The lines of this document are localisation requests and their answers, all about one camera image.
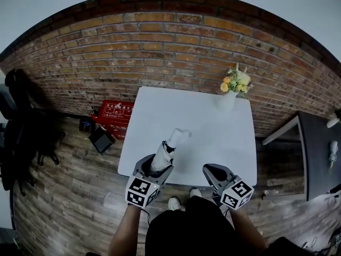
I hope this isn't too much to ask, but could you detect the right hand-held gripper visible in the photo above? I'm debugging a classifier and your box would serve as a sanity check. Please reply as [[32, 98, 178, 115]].
[[202, 164, 254, 211]]

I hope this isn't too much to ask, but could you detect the person's right forearm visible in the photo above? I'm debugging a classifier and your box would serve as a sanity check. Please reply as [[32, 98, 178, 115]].
[[230, 208, 267, 253]]

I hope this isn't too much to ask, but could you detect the white vase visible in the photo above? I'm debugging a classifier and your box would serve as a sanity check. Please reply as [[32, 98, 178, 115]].
[[214, 91, 238, 112]]

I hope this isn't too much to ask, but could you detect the black office chair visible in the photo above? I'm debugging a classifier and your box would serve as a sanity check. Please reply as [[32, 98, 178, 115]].
[[0, 92, 35, 197], [5, 68, 66, 166]]

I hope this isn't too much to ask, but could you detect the person's black clothing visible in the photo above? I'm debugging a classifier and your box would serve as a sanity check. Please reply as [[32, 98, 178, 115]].
[[85, 195, 315, 256]]

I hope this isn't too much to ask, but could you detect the pale grey crumpled bundle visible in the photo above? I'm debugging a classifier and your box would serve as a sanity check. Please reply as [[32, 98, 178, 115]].
[[328, 140, 339, 168]]

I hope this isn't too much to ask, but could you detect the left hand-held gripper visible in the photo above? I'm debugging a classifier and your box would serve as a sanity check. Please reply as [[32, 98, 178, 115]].
[[125, 155, 174, 209]]

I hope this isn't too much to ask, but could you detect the person's left forearm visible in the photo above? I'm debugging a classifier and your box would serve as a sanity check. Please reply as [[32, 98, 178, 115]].
[[108, 204, 142, 256]]

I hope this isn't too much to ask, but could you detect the yellow flower bouquet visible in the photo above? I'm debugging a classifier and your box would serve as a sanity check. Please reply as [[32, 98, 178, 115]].
[[220, 62, 254, 98]]

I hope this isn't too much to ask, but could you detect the red box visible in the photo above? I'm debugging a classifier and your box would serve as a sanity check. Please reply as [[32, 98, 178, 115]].
[[95, 99, 135, 141]]

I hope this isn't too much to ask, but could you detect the dark grey table white frame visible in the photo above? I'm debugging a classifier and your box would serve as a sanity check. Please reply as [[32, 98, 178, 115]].
[[262, 110, 341, 202]]

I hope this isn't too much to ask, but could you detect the person's left white shoe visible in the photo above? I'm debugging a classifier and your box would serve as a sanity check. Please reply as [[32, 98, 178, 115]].
[[167, 197, 182, 212]]

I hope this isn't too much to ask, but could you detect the small white potted plant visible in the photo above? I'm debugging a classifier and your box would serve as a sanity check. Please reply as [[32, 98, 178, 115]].
[[326, 109, 341, 129]]

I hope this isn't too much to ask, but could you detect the black tablet case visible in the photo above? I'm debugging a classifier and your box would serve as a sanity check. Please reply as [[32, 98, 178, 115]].
[[88, 126, 116, 155]]

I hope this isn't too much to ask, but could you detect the white umbrella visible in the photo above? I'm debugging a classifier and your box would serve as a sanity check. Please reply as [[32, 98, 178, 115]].
[[150, 128, 192, 173]]

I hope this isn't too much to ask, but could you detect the small black box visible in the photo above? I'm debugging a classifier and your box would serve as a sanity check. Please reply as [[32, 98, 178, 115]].
[[79, 118, 93, 132]]

